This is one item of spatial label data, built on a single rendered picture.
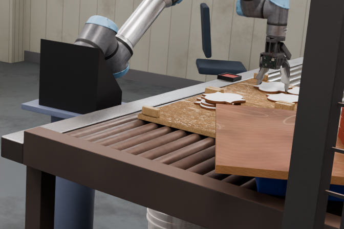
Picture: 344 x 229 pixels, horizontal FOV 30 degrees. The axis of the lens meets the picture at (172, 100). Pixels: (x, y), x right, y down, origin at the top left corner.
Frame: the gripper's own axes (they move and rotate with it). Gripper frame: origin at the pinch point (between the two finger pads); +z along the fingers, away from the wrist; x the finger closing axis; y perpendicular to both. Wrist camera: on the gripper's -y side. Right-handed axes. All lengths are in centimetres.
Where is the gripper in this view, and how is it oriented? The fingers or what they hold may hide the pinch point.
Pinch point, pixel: (273, 87)
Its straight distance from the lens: 248.3
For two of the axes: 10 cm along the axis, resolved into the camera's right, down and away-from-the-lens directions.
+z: -0.5, 9.7, 2.5
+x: 8.5, 1.7, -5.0
